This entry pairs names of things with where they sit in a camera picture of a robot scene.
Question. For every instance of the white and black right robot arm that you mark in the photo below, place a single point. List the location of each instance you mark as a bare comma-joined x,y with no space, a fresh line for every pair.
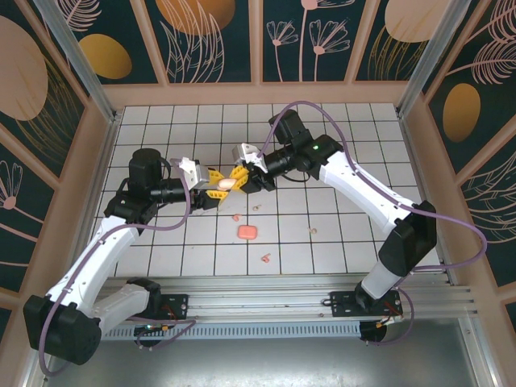
363,189

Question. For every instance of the pale pink earbud charging case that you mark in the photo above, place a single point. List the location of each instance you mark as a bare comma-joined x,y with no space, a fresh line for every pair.
225,184

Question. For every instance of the aluminium corner post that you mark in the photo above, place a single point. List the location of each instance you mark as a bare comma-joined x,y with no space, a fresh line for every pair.
82,60
429,60

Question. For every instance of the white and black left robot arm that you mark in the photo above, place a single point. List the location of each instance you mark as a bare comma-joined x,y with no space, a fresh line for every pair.
92,270

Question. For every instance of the aluminium table side rail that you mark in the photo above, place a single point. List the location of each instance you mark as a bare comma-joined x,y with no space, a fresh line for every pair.
104,161
416,161

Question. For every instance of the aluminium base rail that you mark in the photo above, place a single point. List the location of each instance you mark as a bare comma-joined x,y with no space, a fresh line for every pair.
258,298

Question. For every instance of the salmon pink earbud charging case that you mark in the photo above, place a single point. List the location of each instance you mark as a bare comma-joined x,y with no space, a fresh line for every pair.
247,232

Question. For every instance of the grey metal sheet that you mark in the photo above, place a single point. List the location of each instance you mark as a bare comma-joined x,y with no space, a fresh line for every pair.
258,363

